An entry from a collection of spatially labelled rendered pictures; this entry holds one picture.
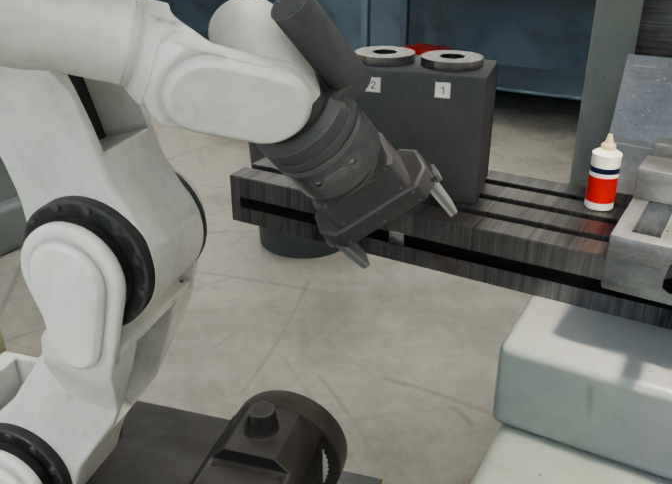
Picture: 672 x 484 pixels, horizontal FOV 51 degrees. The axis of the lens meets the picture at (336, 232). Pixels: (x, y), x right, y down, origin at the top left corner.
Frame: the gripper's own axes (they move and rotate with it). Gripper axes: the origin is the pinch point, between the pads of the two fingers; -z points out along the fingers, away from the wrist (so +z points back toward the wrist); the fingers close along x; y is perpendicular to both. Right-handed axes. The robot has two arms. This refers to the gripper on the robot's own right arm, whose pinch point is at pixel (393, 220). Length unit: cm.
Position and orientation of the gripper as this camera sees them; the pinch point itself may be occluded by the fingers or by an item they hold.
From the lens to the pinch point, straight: 72.1
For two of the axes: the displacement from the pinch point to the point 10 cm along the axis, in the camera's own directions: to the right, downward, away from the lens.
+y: -2.3, -7.0, 6.8
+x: 8.2, -5.1, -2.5
